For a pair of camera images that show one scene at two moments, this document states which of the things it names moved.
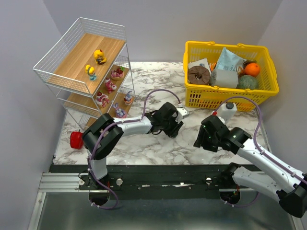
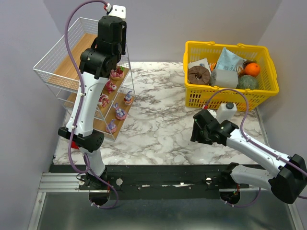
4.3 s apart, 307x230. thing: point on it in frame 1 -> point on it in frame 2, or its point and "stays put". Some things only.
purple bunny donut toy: x=120 y=113 stays put
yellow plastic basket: x=215 y=73 stays put
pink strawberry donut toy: x=118 y=74 stays put
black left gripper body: x=173 y=128 -> x=123 y=29
